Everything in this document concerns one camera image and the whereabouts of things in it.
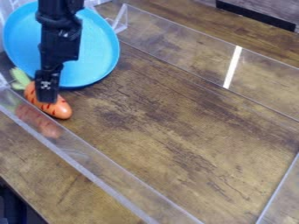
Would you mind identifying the black bar at table edge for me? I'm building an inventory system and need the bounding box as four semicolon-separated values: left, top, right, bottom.
217;0;297;32

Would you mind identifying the clear acrylic right wall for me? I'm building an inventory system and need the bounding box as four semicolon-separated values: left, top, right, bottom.
257;153;299;224

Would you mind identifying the blue round tray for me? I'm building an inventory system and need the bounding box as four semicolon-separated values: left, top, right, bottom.
3;1;121;88

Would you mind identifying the clear acrylic back wall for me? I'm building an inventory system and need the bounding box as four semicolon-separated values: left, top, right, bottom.
98;2;299;121

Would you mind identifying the clear acrylic wall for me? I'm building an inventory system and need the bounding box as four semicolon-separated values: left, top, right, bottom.
0;74;203;224
257;153;299;224
98;2;299;121

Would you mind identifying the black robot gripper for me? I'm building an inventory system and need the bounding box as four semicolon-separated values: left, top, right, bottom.
35;0;85;103

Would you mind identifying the clear acrylic front wall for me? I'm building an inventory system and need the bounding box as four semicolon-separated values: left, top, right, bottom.
0;74;203;224

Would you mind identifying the orange toy carrot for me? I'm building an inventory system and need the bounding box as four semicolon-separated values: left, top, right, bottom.
10;67;73;120

